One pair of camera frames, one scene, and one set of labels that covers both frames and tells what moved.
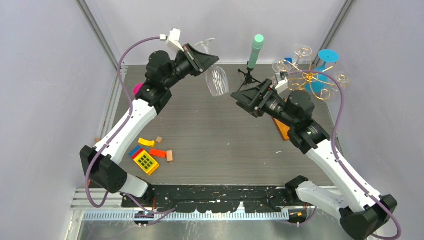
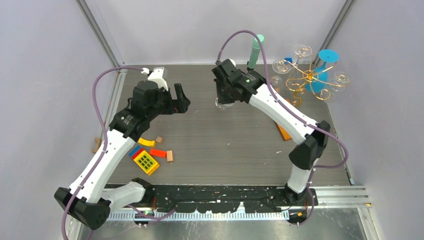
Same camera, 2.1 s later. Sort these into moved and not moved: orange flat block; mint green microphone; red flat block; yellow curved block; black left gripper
Moved: black left gripper
Not moved: orange flat block; yellow curved block; mint green microphone; red flat block
